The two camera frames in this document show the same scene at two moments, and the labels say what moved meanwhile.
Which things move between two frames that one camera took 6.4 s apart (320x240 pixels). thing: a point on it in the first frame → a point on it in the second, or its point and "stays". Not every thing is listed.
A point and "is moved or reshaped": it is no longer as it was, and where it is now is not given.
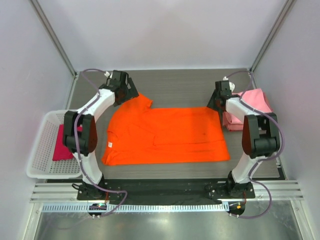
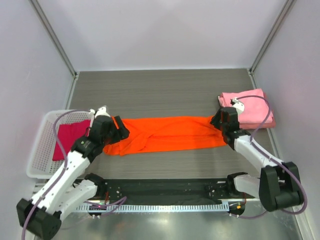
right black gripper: (212, 105) → (215, 121)
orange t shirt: (139, 134) is moved or reshaped
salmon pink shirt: (255, 100) is moved or reshaped
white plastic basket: (40, 164) stays
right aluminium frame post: (283, 13) stays
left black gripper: (131, 93) → (119, 135)
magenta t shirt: (61, 151) stays
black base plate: (125, 190) stays
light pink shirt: (255, 99) stays
